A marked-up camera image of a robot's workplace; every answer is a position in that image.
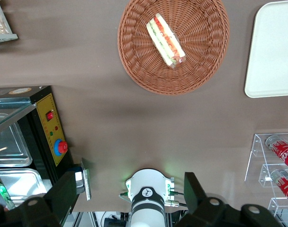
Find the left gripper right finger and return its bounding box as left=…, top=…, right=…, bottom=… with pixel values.
left=174, top=172, right=288, bottom=227

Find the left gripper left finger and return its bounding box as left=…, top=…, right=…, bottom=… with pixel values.
left=0, top=171, right=82, bottom=227

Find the triangle sandwich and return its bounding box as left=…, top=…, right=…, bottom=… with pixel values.
left=145, top=13, right=187, bottom=70

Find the brown wicker basket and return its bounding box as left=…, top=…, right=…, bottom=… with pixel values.
left=117, top=0, right=230, bottom=96

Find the grey metal snack tray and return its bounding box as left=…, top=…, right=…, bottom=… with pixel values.
left=0, top=0, right=18, bottom=45

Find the cream plastic tray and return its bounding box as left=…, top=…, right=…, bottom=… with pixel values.
left=244, top=0, right=288, bottom=98

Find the small card stand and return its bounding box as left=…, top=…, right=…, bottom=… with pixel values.
left=74, top=157, right=95, bottom=201

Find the steel food pan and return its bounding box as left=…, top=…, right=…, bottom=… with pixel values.
left=0, top=113, right=33, bottom=167
left=0, top=168, right=54, bottom=201

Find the black power adapter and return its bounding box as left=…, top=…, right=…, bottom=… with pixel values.
left=103, top=217, right=122, bottom=227

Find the black food warmer cabinet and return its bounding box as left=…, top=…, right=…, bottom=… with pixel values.
left=0, top=85, right=75, bottom=213

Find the clear acrylic bottle rack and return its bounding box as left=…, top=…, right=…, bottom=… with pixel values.
left=244, top=132, right=288, bottom=224

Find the red cola bottle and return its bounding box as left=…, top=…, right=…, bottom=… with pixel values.
left=264, top=134, right=288, bottom=170
left=270, top=169, right=288, bottom=206

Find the aluminium frame rail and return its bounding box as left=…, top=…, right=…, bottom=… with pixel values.
left=72, top=211, right=98, bottom=227

